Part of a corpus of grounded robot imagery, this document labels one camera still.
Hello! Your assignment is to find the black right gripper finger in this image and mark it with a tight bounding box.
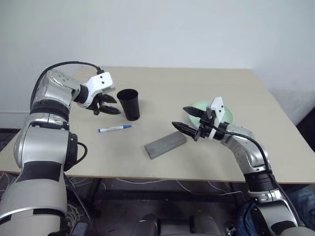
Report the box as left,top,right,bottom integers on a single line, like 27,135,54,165
182,106,205,119
171,120,199,136

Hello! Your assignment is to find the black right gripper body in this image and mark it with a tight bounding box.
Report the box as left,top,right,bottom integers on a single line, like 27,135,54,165
194,108,217,142

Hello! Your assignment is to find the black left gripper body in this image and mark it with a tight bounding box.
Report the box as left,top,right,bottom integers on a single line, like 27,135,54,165
92,92,106,117

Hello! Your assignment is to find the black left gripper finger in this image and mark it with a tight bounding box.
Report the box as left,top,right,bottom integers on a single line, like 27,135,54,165
100,94,119,104
101,105,122,116

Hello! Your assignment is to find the green plate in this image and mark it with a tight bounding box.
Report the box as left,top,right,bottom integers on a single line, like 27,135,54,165
189,99,234,129

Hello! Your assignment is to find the grey glasses case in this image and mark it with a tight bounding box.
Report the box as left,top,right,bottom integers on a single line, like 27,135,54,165
144,131,187,160

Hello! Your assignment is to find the white pen with blue cap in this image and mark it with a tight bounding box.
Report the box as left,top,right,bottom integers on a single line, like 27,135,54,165
98,124,132,134

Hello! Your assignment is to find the black plastic cup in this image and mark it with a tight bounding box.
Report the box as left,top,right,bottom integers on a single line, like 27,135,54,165
116,88,141,121

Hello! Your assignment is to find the dark grey rounded shape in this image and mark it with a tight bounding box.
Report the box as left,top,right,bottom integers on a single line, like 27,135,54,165
141,213,160,236
190,215,222,236

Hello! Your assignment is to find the blue denim trouser leg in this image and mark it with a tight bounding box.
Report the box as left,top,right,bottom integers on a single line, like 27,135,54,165
237,201,263,236
289,185,315,216

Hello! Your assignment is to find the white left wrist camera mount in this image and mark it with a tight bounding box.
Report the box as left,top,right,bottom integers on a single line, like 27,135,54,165
82,71,115,109

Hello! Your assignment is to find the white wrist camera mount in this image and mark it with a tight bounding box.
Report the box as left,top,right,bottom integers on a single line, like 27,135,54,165
206,96,225,141
82,71,115,109

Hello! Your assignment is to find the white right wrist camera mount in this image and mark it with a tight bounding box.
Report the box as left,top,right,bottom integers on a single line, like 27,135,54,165
206,96,225,141

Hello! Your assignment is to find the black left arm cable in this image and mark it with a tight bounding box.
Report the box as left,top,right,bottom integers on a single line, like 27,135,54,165
30,60,105,236

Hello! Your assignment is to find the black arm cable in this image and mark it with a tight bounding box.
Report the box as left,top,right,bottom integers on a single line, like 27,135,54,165
210,124,307,236
30,60,105,236

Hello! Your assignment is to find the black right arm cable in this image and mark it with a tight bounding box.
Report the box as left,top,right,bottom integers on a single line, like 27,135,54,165
210,124,307,236

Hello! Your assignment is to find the white cable under table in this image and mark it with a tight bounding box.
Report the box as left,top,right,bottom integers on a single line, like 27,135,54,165
115,178,244,198

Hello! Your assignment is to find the black metal table frame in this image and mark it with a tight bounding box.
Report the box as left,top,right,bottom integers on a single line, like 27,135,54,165
93,178,247,217

